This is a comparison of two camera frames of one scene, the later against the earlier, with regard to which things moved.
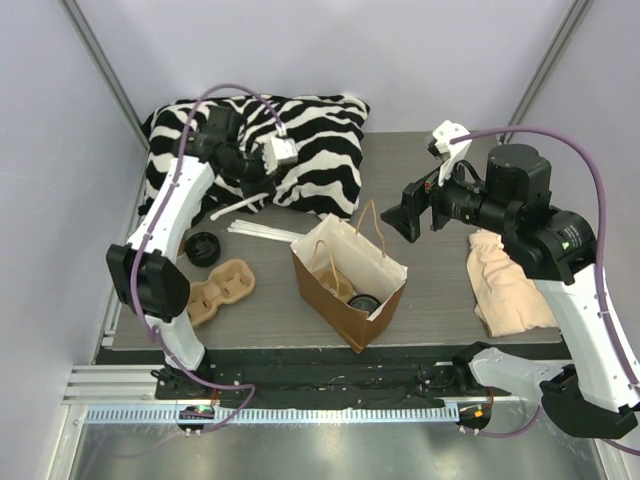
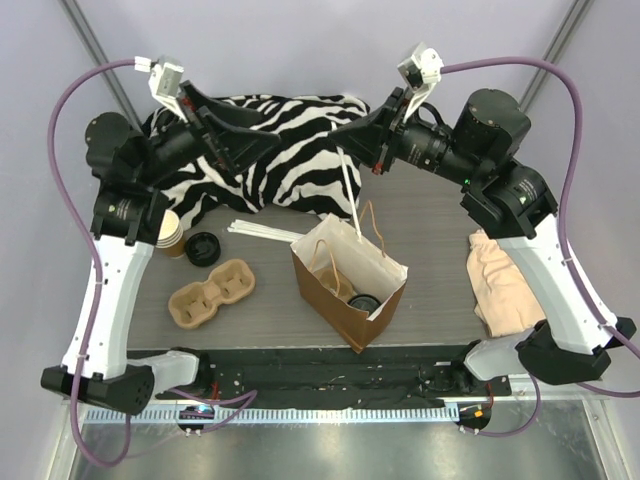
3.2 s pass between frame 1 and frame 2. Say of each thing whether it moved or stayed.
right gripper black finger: moved
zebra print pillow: stayed
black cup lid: stayed
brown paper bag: stayed
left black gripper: moved
